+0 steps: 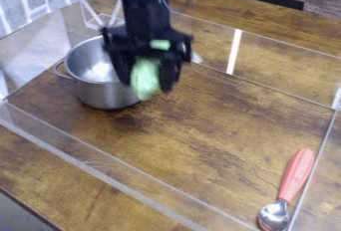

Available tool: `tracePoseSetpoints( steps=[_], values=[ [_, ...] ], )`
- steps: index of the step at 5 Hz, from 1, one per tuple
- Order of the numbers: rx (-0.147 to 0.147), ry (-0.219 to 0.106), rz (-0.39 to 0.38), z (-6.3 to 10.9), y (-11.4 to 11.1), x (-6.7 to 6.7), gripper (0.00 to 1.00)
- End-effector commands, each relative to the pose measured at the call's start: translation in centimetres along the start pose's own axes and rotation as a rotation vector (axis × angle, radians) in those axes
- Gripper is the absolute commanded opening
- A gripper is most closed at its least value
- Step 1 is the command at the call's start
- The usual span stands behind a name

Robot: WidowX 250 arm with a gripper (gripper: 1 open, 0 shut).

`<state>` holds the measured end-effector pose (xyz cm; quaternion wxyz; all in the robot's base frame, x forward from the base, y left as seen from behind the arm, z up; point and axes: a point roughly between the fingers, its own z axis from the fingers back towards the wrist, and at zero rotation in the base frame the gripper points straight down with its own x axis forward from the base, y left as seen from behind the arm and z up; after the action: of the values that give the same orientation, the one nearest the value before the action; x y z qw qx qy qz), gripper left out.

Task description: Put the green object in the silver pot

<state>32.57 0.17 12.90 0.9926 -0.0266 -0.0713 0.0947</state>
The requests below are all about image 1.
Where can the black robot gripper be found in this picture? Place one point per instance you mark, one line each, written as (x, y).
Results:
(121, 46)

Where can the green bitter gourd toy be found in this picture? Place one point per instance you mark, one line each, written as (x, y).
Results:
(145, 74)

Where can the silver metal pot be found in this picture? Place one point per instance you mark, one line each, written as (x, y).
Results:
(87, 67)

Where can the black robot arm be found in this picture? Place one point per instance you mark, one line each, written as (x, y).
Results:
(147, 17)

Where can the clear acrylic enclosure wall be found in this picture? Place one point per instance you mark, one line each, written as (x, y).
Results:
(192, 161)

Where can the red handled metal spoon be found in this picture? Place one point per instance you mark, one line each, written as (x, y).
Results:
(273, 216)

